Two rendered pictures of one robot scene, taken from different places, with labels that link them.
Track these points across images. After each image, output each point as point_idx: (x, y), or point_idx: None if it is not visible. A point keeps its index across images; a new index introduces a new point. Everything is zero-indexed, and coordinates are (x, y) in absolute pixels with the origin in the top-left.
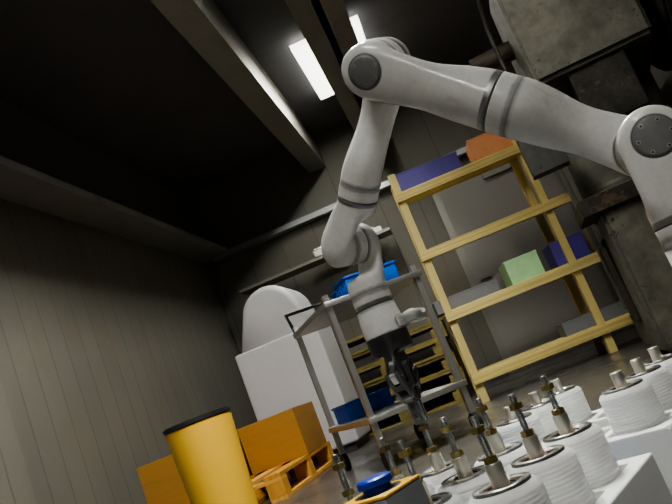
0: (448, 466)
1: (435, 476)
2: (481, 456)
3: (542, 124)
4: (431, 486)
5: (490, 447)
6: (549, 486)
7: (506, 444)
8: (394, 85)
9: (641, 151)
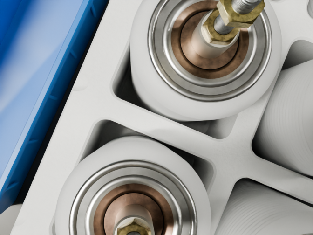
0: (168, 191)
1: (203, 225)
2: (195, 91)
3: None
4: (307, 219)
5: (217, 54)
6: None
7: (156, 20)
8: None
9: None
